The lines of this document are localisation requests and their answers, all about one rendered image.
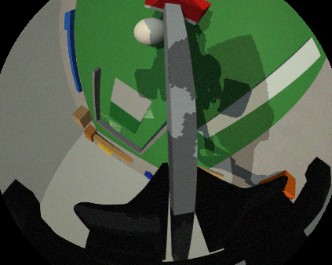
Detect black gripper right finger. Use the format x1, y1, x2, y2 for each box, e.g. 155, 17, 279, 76
195, 166, 288, 252

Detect red putter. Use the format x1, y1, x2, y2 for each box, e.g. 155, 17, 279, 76
144, 0, 210, 261

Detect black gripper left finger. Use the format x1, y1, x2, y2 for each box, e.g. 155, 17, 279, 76
74, 163, 169, 260

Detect white golf ball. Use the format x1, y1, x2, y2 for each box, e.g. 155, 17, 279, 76
133, 18, 163, 45

